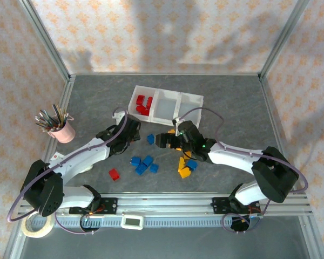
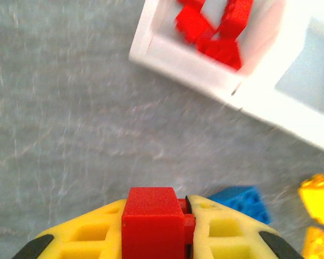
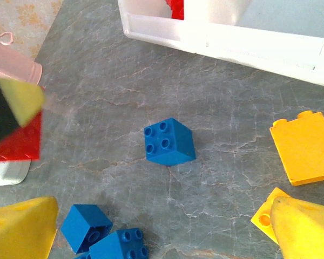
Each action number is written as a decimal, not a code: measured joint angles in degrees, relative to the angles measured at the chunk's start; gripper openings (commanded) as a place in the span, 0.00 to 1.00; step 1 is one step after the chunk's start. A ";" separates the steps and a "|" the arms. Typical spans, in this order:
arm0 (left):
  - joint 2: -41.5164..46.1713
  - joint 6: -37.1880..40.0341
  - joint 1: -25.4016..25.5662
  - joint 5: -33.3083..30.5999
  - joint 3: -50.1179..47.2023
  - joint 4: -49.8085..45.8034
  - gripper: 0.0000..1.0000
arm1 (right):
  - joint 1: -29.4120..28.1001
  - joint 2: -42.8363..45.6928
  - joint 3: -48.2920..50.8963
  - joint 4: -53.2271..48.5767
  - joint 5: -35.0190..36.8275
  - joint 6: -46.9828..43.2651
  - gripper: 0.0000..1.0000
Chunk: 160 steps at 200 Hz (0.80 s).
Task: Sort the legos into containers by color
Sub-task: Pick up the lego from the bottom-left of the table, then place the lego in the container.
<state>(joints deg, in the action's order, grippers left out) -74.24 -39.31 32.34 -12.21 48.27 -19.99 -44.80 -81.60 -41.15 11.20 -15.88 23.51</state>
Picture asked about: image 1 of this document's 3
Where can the red lego brick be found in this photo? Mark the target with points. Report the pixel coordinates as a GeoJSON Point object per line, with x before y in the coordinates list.
{"type": "Point", "coordinates": [150, 102]}
{"type": "Point", "coordinates": [146, 111]}
{"type": "Point", "coordinates": [114, 174]}
{"type": "Point", "coordinates": [140, 99]}
{"type": "Point", "coordinates": [139, 108]}

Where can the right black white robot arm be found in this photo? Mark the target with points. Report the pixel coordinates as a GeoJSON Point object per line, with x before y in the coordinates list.
{"type": "Point", "coordinates": [232, 159]}

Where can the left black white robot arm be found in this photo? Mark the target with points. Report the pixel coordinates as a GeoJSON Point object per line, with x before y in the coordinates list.
{"type": "Point", "coordinates": [78, 159]}

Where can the pink cup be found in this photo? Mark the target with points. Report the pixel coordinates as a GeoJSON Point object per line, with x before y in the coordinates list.
{"type": "Point", "coordinates": [66, 133]}

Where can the colored pencil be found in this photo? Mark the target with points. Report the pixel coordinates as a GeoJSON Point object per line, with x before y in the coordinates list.
{"type": "Point", "coordinates": [47, 116]}
{"type": "Point", "coordinates": [43, 121]}
{"type": "Point", "coordinates": [64, 117]}
{"type": "Point", "coordinates": [55, 113]}

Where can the small white red card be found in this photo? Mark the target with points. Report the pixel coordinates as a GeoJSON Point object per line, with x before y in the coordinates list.
{"type": "Point", "coordinates": [55, 157]}

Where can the white digital timer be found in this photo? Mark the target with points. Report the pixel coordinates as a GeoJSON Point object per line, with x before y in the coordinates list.
{"type": "Point", "coordinates": [132, 221]}

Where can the beige masking tape roll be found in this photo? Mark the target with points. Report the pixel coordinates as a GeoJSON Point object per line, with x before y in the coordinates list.
{"type": "Point", "coordinates": [37, 234]}

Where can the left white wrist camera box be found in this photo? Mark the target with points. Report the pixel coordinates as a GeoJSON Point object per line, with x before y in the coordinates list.
{"type": "Point", "coordinates": [118, 114]}

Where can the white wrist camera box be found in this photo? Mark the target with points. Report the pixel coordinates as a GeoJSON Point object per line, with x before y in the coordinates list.
{"type": "Point", "coordinates": [118, 114]}
{"type": "Point", "coordinates": [176, 121]}

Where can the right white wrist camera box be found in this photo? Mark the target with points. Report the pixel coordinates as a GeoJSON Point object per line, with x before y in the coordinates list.
{"type": "Point", "coordinates": [176, 121]}

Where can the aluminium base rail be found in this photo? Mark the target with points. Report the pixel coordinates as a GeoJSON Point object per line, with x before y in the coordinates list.
{"type": "Point", "coordinates": [164, 201]}

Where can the aluminium table edge rail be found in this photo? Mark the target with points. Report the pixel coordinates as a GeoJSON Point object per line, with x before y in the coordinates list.
{"type": "Point", "coordinates": [275, 121]}
{"type": "Point", "coordinates": [62, 116]}

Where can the aluminium frame post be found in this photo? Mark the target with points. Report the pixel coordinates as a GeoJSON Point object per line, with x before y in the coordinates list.
{"type": "Point", "coordinates": [283, 40]}
{"type": "Point", "coordinates": [46, 40]}

